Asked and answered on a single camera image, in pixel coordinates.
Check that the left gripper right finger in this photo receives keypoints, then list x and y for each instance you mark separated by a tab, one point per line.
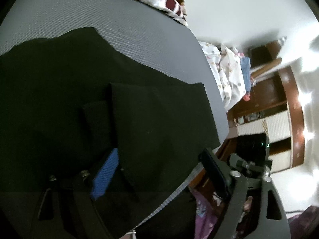
246	175

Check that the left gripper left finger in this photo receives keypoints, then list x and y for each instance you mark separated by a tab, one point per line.
105	174

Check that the black pants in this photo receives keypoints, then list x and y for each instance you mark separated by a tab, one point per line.
66	103

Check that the purple floral cloth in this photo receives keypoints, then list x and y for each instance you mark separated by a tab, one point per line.
207	213

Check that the brown wooden cabinet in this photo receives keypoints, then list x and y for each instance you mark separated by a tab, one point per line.
272	107

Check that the grey mesh mattress pad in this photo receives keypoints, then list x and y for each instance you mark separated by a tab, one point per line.
147	37

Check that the blue folded garment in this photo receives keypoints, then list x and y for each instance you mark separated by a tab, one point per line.
246	67

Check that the white dotted bedsheet pile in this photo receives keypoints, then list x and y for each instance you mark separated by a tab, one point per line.
225	65

